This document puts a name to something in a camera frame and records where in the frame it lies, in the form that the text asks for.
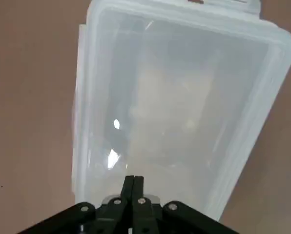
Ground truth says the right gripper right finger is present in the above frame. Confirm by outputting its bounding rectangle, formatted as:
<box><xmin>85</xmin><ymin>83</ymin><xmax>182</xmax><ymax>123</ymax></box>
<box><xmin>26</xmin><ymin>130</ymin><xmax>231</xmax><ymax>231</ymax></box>
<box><xmin>133</xmin><ymin>175</ymin><xmax>237</xmax><ymax>234</ymax></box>

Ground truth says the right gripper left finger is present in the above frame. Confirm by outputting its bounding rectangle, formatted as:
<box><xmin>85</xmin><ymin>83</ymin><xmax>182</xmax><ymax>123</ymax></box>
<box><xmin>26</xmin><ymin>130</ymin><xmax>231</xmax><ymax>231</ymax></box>
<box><xmin>16</xmin><ymin>175</ymin><xmax>136</xmax><ymax>234</ymax></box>

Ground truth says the translucent white box lid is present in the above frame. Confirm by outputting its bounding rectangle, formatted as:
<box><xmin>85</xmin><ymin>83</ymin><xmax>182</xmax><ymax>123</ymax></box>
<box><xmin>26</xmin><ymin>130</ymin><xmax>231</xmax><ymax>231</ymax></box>
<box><xmin>71</xmin><ymin>0</ymin><xmax>291</xmax><ymax>221</ymax></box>

